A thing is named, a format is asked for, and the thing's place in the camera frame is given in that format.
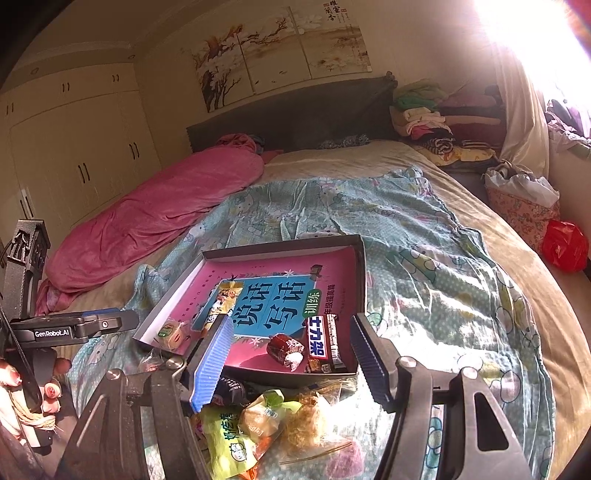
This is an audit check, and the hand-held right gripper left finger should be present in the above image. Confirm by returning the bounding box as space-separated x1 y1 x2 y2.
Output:
55 315 237 480

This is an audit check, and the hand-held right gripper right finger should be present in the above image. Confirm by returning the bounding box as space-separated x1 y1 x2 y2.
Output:
349 314 532 480

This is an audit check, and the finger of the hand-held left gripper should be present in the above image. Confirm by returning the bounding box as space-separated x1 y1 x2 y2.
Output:
76 308 140 341

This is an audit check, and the round cracker packet green label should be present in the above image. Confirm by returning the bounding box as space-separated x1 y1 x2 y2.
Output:
154 318 192 355

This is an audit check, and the dark chocolate bar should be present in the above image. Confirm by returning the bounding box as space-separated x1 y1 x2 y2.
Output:
302 313 347 374

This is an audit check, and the small cake clear packet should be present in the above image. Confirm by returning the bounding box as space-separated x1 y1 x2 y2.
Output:
238 389 305 462

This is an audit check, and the long yellow snack packet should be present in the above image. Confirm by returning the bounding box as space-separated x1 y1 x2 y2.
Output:
201 281 245 335

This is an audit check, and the brown candy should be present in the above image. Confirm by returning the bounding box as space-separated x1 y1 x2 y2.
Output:
267 333 305 372

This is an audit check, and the clear floss cake packet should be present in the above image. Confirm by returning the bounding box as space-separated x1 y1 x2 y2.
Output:
277 383 365 472

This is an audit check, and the dark cardboard box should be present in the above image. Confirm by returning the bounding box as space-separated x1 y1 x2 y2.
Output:
132 234 368 389

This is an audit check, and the person's left hand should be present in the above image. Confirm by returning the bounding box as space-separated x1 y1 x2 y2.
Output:
0 356 74 416

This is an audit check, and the pink book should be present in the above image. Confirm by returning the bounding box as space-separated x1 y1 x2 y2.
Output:
182 247 358 370

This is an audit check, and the teal cat print blanket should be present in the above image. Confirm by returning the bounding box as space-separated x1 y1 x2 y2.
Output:
65 166 557 480

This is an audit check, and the pink blanket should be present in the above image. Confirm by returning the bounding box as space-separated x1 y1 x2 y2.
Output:
34 134 266 317

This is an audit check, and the cream wardrobe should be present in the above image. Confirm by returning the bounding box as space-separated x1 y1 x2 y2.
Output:
0 65 162 259

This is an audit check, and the pink floral bag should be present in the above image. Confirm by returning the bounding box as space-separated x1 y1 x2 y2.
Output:
484 159 561 252

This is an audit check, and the dark patterned cloth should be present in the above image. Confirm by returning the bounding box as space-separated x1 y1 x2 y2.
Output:
318 134 370 149

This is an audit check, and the red plastic bag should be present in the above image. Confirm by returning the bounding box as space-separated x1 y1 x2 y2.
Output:
541 220 589 274

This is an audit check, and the striped yellow pillow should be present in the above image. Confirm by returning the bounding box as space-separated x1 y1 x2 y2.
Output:
413 138 499 167

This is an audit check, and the pile of folded clothes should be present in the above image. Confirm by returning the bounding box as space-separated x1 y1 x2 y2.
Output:
390 78 509 153

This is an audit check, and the dark grey headboard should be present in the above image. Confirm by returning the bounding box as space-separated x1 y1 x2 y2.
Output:
186 76 399 153

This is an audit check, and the cream curtain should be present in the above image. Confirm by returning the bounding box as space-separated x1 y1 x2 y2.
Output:
494 46 555 178

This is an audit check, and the purple clothes heap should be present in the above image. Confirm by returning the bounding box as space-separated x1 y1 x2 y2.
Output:
545 97 591 160

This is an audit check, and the tree wall painting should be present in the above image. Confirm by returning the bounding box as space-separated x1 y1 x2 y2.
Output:
191 0 374 113

